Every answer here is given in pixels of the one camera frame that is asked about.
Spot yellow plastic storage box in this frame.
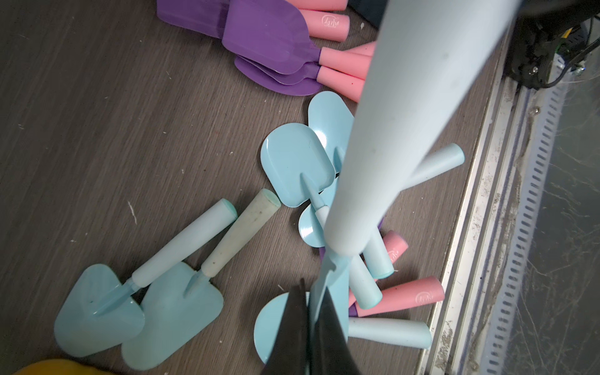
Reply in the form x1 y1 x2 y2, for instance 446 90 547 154
14 359 115 375

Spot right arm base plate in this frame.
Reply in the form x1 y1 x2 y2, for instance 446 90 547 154
504 1 599 89

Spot dark teal storage box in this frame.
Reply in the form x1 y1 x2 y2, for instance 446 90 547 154
348 0 388 29

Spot white perforated cable duct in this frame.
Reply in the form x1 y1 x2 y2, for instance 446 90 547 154
472 85 567 374

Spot light blue dirty-handle shovel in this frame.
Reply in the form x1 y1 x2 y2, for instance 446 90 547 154
121 188 281 370

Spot light blue heart shovel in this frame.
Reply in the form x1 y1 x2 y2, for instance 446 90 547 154
54 198 238 358

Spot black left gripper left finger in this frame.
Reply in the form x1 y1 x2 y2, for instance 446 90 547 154
261 278 309 375

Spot light blue pointed trowel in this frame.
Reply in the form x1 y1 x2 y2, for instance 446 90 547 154
306 0 521 338

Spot purple shovel pink handle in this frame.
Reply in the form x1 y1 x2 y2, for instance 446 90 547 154
319 231 409 307
348 277 445 317
156 0 350 42
222 25 371 80
234 56 365 103

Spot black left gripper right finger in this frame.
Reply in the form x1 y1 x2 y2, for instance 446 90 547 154
309 289 361 375

